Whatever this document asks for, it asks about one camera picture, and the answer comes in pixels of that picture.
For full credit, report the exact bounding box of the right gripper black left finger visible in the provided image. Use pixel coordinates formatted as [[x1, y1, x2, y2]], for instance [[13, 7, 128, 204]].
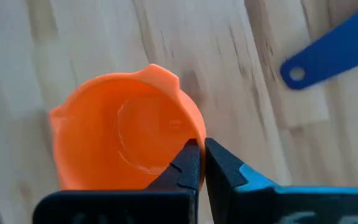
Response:
[[32, 138, 201, 224]]

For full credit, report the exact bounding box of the blue measuring cup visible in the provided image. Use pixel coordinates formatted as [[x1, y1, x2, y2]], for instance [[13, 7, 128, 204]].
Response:
[[280, 0, 358, 91]]

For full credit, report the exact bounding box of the orange measuring cup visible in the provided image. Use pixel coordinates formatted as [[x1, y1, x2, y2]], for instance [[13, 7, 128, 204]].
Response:
[[48, 63, 207, 191]]

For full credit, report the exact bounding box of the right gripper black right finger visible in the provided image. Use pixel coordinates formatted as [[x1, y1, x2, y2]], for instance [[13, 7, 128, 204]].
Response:
[[204, 138, 358, 224]]

